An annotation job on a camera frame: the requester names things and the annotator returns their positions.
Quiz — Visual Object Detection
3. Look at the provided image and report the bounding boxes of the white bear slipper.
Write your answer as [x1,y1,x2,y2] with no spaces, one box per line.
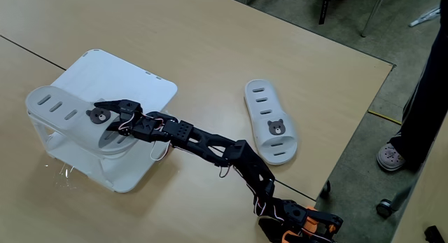
[24,85,141,156]
[244,78,299,166]

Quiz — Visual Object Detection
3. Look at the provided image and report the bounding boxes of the white open-sided box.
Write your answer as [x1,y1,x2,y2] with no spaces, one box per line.
[27,48,182,194]

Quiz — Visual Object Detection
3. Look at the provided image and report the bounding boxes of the black caster wheel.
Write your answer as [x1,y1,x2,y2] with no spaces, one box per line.
[318,179,332,200]
[376,198,395,218]

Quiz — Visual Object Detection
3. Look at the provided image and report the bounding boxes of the black chair leg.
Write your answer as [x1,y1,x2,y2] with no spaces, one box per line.
[316,0,358,26]

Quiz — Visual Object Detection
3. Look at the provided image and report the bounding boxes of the person's pale clog shoe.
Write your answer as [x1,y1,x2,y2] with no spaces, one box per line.
[376,142,407,172]

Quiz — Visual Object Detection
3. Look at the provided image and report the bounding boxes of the grey metal leg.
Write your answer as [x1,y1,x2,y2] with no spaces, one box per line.
[360,0,388,38]

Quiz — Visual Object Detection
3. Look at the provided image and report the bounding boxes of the person's leg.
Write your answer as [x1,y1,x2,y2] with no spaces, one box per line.
[388,0,448,172]

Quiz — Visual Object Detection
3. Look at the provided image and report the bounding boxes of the white object on floor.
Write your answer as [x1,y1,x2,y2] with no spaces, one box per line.
[408,7,441,28]

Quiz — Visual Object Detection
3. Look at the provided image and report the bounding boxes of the small black object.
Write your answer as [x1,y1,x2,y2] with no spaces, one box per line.
[423,225,445,243]

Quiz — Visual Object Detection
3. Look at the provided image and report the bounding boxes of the yellow floor cable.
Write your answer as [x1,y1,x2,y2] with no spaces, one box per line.
[367,109,403,126]

